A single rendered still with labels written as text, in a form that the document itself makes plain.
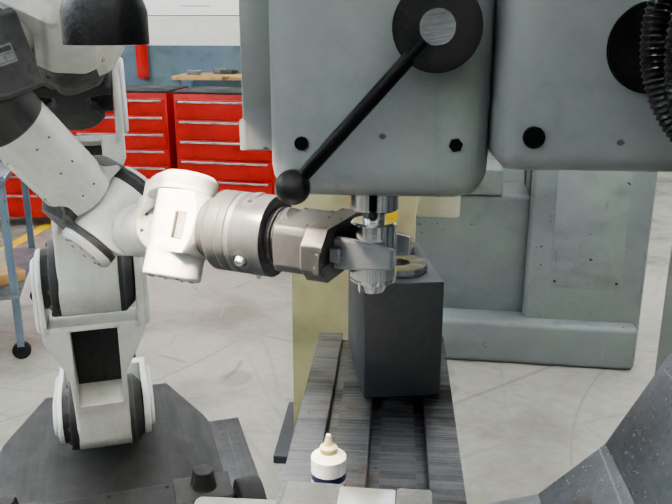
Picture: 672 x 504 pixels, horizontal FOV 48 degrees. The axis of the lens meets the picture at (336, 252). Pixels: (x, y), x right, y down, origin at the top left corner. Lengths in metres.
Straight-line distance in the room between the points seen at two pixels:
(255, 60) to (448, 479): 0.57
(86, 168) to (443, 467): 0.61
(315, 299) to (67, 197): 1.67
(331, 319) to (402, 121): 2.04
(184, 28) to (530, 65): 9.53
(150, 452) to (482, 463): 1.38
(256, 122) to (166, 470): 1.07
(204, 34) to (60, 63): 8.98
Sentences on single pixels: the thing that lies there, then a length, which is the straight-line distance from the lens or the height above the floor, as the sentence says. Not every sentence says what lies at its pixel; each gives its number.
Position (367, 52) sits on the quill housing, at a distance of 0.64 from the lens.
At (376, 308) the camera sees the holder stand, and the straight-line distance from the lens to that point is 1.14.
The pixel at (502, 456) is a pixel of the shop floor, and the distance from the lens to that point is 2.84.
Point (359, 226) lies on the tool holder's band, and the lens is 0.75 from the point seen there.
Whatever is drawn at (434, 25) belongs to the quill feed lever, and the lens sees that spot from 0.61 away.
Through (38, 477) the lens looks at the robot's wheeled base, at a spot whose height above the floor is 0.57.
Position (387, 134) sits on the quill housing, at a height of 1.37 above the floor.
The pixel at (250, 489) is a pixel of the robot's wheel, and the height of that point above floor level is 0.60.
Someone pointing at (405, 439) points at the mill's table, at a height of 0.90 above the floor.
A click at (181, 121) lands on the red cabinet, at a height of 0.80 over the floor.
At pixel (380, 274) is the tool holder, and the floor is 1.22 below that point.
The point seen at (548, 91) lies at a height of 1.41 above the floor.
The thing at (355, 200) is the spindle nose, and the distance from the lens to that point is 0.75.
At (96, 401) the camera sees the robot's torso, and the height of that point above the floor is 0.75.
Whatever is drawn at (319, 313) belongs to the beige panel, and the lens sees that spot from 2.66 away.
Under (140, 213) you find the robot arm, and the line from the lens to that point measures 0.94.
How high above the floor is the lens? 1.46
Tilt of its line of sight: 17 degrees down
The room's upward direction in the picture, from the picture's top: straight up
